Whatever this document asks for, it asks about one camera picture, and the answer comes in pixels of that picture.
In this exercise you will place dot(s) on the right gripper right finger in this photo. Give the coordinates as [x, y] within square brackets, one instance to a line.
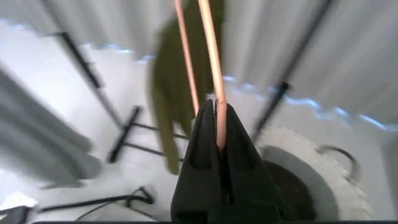
[248, 180]

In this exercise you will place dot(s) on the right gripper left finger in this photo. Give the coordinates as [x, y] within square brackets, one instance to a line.
[199, 174]

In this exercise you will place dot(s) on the green printed t-shirt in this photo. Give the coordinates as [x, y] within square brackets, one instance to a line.
[169, 81]

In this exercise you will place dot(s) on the pink clothes hanger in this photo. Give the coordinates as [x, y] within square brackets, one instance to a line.
[213, 56]

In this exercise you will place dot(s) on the pale grey shorts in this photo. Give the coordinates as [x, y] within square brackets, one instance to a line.
[37, 137]

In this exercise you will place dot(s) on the white laundry basket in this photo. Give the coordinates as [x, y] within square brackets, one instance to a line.
[329, 174]

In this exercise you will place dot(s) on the black clothes rack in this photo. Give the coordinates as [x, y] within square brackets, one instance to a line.
[124, 133]

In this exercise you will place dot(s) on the black power adapter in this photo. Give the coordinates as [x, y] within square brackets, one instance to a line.
[15, 214]

